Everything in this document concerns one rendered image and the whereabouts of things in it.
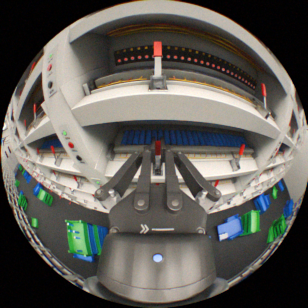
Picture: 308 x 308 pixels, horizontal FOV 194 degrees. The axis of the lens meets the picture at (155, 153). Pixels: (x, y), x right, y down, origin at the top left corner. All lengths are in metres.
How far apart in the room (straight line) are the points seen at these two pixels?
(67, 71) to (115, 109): 0.14
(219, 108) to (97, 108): 0.19
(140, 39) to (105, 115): 0.29
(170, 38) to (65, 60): 0.29
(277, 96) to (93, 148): 0.65
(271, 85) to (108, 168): 0.70
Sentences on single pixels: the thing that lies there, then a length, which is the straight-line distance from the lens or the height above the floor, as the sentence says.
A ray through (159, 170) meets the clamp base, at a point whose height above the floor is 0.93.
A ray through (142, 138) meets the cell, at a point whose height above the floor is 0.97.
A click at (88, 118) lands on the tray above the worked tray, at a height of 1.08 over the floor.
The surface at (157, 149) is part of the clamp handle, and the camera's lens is 0.20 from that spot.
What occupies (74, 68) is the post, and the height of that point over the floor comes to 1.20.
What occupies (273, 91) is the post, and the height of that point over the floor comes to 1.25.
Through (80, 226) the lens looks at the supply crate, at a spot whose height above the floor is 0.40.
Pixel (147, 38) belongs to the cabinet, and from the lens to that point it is 0.38.
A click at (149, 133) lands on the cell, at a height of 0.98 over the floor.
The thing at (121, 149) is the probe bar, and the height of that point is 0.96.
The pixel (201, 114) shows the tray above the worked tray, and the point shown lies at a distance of 0.16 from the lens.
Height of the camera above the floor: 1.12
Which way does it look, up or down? 42 degrees down
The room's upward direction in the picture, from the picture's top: 1 degrees counter-clockwise
